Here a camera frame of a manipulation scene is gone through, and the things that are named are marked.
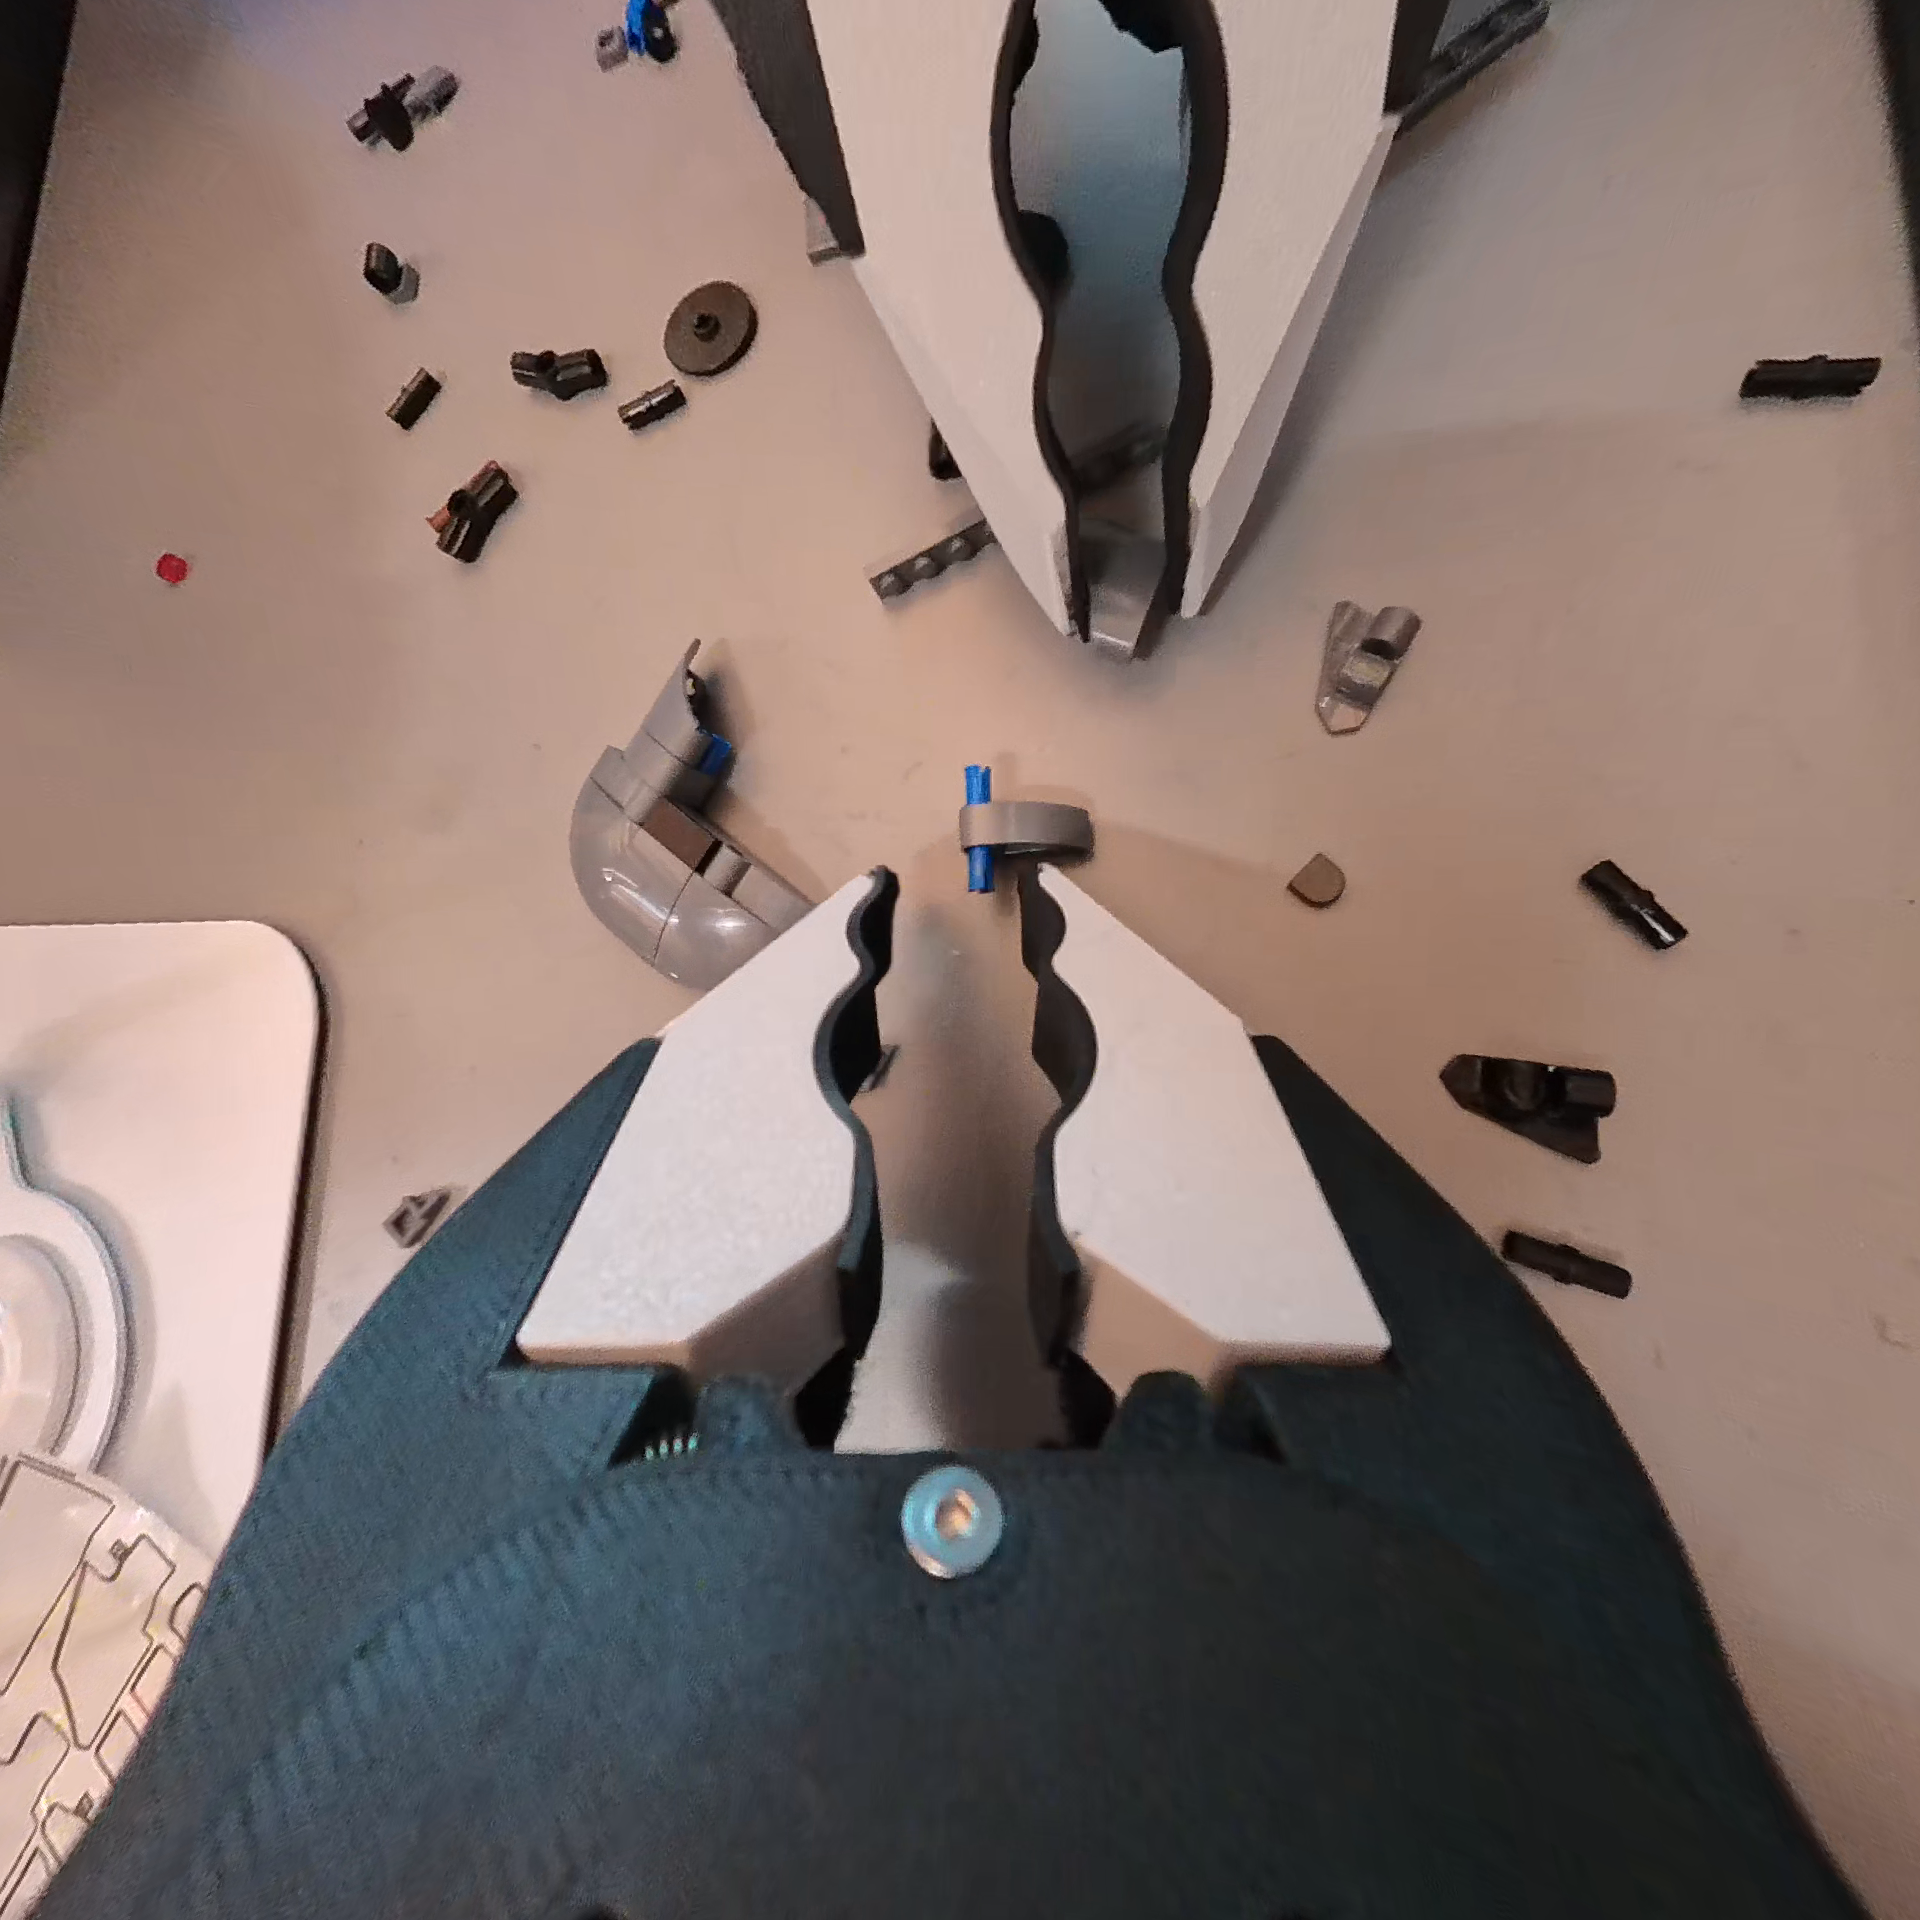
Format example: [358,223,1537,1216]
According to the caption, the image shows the grey lego wheel arch assembly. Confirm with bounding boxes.
[566,641,817,992]

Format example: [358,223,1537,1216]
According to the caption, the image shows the black connector with grey pin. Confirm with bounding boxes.
[344,66,459,148]

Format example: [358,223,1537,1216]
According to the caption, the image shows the black wedge lego connector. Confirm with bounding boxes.
[1440,1055,1617,1164]

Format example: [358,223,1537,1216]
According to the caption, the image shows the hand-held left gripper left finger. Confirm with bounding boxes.
[517,865,904,1451]

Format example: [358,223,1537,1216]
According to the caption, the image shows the lego sticker sheet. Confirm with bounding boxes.
[0,1447,212,1920]

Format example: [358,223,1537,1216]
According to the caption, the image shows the grey lego plate with holes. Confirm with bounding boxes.
[871,518,992,606]

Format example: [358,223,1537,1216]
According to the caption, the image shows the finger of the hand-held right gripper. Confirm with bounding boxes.
[1155,0,1406,620]
[809,0,1088,644]

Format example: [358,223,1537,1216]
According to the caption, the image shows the black and brown lego connector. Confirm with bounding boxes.
[432,459,521,564]

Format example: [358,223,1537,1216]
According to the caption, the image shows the grey piece with blue pin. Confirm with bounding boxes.
[955,767,1096,897]

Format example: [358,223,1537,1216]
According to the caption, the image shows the black round lego disc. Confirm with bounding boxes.
[663,280,761,375]

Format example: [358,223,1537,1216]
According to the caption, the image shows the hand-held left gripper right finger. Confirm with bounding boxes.
[1016,867,1392,1444]

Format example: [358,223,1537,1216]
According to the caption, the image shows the silver wedge lego bracket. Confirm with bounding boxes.
[1313,603,1424,735]

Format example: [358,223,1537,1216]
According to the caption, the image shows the white rounded base board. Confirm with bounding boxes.
[0,922,329,1594]

